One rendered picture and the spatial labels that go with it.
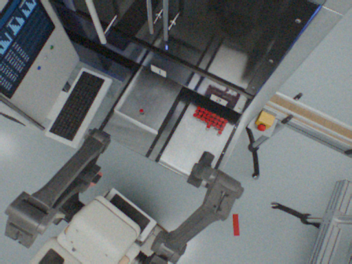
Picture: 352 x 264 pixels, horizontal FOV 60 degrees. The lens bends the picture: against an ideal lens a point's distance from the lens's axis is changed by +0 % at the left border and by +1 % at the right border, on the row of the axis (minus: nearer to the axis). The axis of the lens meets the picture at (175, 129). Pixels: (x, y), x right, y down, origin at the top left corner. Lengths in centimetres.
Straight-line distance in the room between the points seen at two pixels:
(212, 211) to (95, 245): 41
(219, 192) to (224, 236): 160
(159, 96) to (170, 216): 108
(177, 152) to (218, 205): 74
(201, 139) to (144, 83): 44
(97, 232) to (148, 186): 141
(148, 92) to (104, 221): 83
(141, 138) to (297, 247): 155
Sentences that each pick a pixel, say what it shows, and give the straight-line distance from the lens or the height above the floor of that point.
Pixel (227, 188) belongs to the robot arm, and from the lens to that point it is 90.
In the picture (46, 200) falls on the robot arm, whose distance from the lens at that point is 91.
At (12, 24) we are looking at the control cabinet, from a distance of 137.
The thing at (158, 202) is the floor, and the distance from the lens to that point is 243.
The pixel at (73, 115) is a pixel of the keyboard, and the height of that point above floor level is 83.
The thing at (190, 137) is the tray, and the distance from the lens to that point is 160.
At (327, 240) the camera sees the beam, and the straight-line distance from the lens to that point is 211.
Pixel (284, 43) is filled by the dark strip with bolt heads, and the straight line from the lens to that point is 102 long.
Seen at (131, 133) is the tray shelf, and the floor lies 88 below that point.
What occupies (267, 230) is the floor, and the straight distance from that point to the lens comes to 254.
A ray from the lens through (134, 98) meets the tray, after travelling 167.
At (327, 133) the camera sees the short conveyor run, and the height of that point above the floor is 93.
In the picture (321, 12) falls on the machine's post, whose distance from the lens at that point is 89.
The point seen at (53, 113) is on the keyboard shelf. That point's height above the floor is 80.
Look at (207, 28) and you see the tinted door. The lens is 112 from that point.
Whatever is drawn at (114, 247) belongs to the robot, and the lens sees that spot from 105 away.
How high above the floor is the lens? 242
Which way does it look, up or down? 74 degrees down
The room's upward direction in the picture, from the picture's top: 6 degrees clockwise
